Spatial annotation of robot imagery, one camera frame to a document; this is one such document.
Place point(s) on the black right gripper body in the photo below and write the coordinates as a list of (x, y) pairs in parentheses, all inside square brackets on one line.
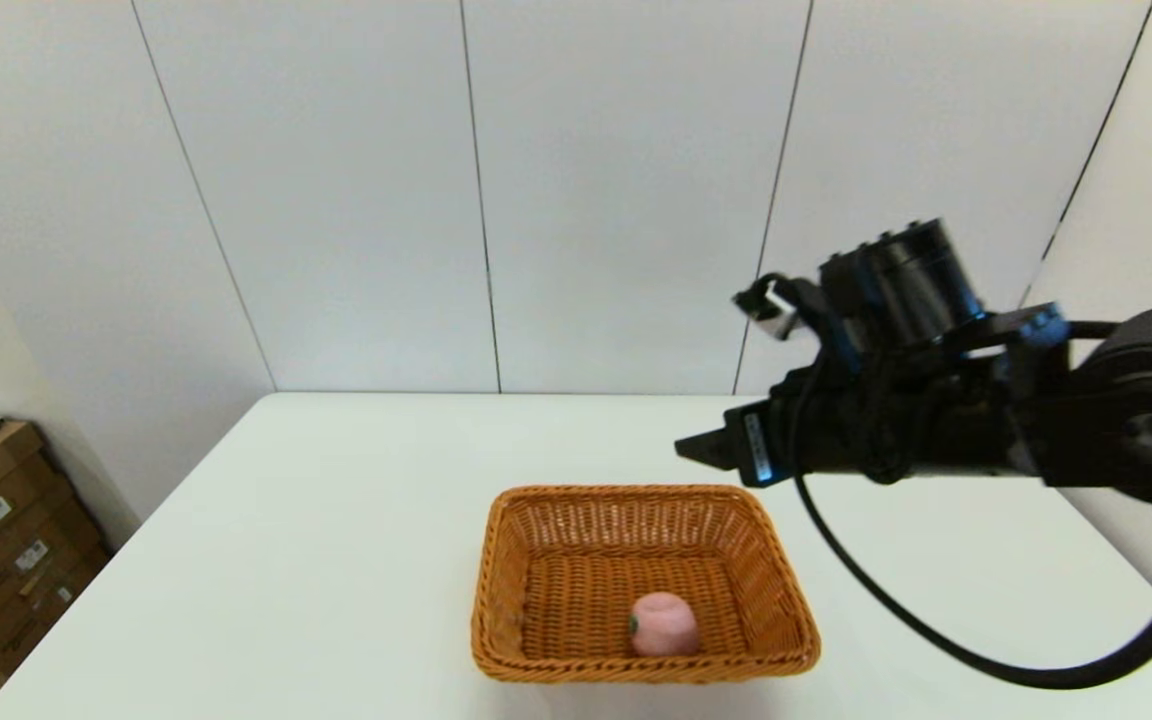
[(916, 420)]

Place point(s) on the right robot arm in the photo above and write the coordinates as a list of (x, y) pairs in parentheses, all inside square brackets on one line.
[(1126, 420)]

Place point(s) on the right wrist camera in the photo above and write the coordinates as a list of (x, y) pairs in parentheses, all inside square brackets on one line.
[(906, 285)]

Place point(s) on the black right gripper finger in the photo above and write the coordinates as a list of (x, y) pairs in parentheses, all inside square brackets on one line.
[(736, 445), (786, 305)]

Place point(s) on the cardboard box with white label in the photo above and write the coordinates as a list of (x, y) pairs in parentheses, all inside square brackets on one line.
[(31, 545)]

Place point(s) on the pink toy peach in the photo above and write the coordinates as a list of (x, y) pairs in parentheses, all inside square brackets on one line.
[(666, 625)]

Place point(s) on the orange woven wicker basket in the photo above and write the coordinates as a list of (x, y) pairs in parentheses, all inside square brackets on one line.
[(576, 590)]

